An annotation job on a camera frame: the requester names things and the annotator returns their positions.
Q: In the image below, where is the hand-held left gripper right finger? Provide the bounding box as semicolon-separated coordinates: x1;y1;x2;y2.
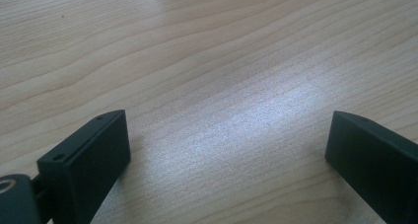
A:
324;110;418;224

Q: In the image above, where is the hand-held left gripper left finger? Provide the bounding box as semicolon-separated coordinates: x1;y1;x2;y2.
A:
36;109;132;224

